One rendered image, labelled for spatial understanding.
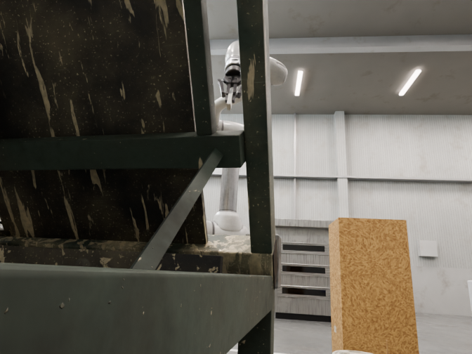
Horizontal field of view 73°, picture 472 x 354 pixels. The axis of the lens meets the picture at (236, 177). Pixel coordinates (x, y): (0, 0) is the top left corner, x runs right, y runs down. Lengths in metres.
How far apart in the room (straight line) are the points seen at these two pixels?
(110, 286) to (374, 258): 2.53
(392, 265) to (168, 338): 2.51
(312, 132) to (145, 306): 11.49
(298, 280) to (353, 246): 4.23
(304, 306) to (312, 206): 4.70
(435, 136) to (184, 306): 12.56
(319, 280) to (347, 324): 4.24
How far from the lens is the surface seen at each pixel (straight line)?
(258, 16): 0.80
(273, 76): 1.50
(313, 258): 6.82
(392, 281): 2.69
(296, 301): 6.79
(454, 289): 11.78
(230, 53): 1.48
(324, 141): 11.56
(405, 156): 12.07
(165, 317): 0.23
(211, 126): 0.78
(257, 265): 0.94
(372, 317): 2.65
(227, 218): 1.75
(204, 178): 0.65
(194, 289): 0.28
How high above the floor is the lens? 0.79
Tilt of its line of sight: 17 degrees up
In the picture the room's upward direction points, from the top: 3 degrees clockwise
